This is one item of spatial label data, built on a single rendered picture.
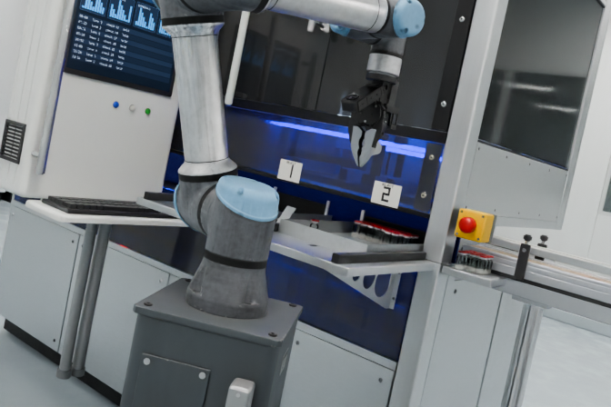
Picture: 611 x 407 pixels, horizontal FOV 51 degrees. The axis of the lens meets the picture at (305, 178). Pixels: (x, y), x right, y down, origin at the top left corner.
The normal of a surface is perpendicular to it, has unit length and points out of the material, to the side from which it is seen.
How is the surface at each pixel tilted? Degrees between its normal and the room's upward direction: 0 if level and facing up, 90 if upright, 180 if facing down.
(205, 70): 90
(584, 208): 90
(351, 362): 90
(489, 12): 90
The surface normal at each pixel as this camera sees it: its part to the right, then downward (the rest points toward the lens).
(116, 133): 0.76, 0.19
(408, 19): 0.55, 0.16
